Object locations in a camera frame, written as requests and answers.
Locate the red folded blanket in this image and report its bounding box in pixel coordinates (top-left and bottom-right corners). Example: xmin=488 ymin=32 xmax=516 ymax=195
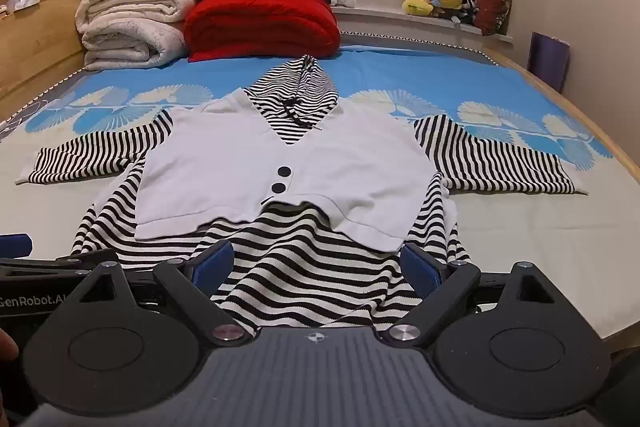
xmin=183 ymin=0 xmax=342 ymax=64

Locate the wooden bed frame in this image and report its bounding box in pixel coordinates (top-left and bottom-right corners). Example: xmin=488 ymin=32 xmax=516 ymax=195
xmin=0 ymin=0 xmax=640 ymax=358

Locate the striped hooded top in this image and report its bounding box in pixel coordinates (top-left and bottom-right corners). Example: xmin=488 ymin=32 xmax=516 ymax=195
xmin=15 ymin=54 xmax=591 ymax=334

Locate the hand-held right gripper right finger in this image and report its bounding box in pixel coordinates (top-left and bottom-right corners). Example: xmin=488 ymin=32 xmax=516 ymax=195
xmin=384 ymin=243 xmax=569 ymax=349

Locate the purple board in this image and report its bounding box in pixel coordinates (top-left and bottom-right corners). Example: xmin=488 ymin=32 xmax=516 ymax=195
xmin=527 ymin=32 xmax=571 ymax=94

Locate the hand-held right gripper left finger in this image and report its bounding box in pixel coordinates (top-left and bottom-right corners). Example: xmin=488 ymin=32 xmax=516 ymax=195
xmin=64 ymin=241 xmax=259 ymax=346

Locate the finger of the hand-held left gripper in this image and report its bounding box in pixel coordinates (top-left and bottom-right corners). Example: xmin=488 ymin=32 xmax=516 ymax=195
xmin=0 ymin=249 xmax=119 ymax=279
xmin=0 ymin=234 xmax=34 ymax=259

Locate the black and white plush toy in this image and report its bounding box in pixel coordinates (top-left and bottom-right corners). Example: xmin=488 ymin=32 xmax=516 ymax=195
xmin=456 ymin=0 xmax=482 ymax=26

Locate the white window sill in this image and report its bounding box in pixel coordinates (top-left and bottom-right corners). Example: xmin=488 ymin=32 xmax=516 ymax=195
xmin=332 ymin=4 xmax=516 ymax=46

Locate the dark red cushion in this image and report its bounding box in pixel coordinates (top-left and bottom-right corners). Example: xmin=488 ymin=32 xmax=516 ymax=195
xmin=473 ymin=0 xmax=514 ymax=36

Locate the person's left hand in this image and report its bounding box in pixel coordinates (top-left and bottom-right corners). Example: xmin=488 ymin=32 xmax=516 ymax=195
xmin=0 ymin=329 xmax=21 ymax=362

